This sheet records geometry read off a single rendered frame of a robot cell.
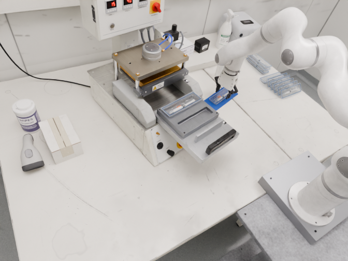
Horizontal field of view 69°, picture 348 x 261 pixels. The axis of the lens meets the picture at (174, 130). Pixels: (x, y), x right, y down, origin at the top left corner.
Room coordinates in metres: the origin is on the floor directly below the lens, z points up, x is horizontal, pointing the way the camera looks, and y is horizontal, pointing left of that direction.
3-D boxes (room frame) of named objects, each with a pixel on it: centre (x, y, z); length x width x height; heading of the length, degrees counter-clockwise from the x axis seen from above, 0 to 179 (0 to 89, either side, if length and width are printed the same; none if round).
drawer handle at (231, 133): (0.63, -0.18, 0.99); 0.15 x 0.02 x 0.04; 140
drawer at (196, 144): (0.72, -0.08, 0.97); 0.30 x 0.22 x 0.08; 50
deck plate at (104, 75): (0.94, 0.18, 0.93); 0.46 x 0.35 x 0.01; 50
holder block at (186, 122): (0.75, -0.04, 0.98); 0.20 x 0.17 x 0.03; 140
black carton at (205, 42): (1.57, -0.07, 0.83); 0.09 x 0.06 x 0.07; 141
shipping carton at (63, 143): (0.63, 0.48, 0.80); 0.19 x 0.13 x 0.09; 39
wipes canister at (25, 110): (0.69, 0.65, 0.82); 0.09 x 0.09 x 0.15
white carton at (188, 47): (1.44, 0.09, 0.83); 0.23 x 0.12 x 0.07; 140
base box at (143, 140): (0.92, 0.14, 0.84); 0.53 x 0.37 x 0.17; 50
